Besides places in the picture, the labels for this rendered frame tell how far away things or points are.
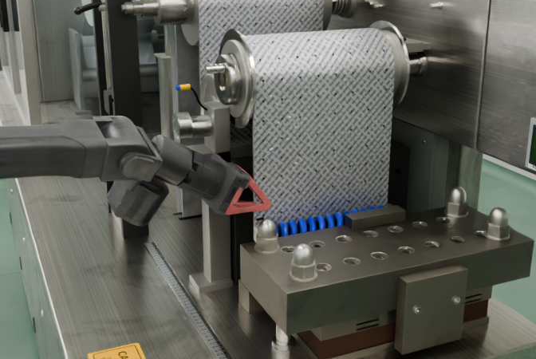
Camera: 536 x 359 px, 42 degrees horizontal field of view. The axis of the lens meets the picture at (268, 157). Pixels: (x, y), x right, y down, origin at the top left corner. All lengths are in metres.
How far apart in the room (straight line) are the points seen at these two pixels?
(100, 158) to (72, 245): 0.49
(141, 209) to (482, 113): 0.52
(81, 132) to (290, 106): 0.31
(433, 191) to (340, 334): 0.37
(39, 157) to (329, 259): 0.40
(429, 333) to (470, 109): 0.34
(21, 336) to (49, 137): 2.06
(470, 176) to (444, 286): 0.48
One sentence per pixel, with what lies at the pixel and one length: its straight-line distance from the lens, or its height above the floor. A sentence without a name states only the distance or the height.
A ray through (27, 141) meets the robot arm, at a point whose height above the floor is 1.22.
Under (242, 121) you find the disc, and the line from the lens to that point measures 1.04.
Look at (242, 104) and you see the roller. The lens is 1.02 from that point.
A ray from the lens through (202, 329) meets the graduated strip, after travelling 1.06.
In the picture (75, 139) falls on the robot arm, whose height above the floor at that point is 1.22.
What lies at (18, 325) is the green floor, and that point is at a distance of 2.97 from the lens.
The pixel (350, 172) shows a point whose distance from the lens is 1.10.
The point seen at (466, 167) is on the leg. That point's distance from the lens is 1.42.
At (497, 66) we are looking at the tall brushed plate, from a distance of 1.06.
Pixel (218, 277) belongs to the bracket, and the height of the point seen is 0.92.
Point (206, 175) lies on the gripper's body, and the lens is 0.97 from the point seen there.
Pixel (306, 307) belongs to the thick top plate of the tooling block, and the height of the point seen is 1.00.
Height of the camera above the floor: 1.46
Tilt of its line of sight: 18 degrees down
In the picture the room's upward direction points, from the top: straight up
